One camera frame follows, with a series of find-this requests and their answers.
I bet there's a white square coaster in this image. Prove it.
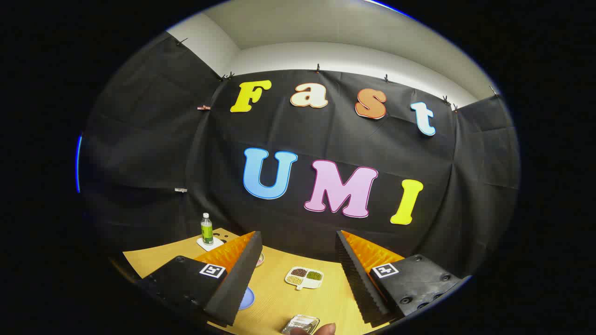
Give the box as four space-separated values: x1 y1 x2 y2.
196 236 224 252

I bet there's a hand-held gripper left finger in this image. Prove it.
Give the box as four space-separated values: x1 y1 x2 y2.
137 230 264 328

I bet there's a clear cutlery holder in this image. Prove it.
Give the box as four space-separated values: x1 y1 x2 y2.
281 315 321 335

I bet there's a green label plastic bottle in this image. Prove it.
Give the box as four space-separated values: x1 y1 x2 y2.
201 213 214 246

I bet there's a white divided bean tray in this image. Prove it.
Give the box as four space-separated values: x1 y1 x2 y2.
284 266 325 291

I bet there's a blue round plate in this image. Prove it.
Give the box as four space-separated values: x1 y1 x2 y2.
238 286 256 311

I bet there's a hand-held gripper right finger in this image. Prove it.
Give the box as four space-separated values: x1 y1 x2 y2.
335 230 471 325

